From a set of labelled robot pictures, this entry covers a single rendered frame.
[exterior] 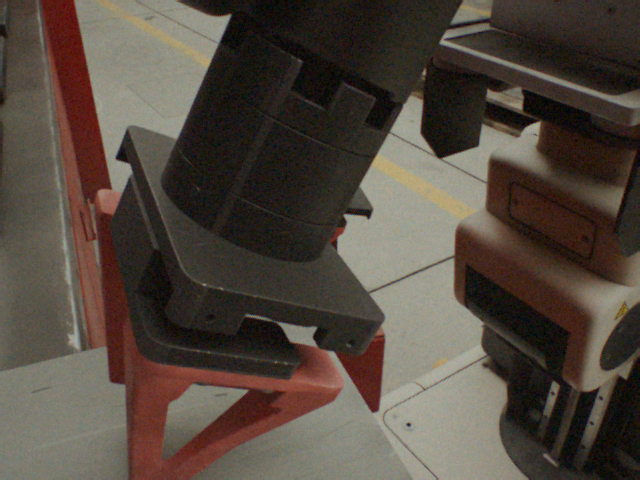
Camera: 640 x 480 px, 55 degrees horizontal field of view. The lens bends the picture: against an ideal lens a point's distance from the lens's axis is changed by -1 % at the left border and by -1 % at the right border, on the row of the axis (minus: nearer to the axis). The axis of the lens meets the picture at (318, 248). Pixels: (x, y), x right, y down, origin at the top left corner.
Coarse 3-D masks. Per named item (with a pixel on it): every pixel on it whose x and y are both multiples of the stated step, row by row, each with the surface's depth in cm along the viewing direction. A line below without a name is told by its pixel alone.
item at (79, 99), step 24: (48, 0) 202; (72, 0) 205; (48, 24) 206; (72, 24) 209; (72, 48) 213; (72, 72) 217; (72, 96) 221; (72, 120) 225; (96, 120) 229; (96, 144) 233; (96, 168) 238; (96, 192) 243
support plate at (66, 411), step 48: (288, 336) 32; (0, 384) 29; (48, 384) 29; (96, 384) 29; (192, 384) 29; (0, 432) 26; (48, 432) 26; (96, 432) 26; (192, 432) 26; (288, 432) 26; (336, 432) 27
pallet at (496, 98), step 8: (424, 72) 337; (416, 88) 351; (416, 96) 344; (488, 96) 306; (496, 96) 306; (504, 96) 306; (496, 104) 302; (504, 104) 298; (512, 104) 297; (520, 104) 297; (520, 112) 292; (488, 120) 312; (496, 120) 312; (504, 120) 312; (496, 128) 307; (504, 128) 303; (512, 128) 303; (520, 128) 303
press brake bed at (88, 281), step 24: (48, 48) 158; (72, 144) 195; (72, 168) 132; (72, 192) 107; (72, 216) 88; (72, 240) 76; (96, 264) 203; (96, 288) 119; (96, 312) 95; (96, 336) 80
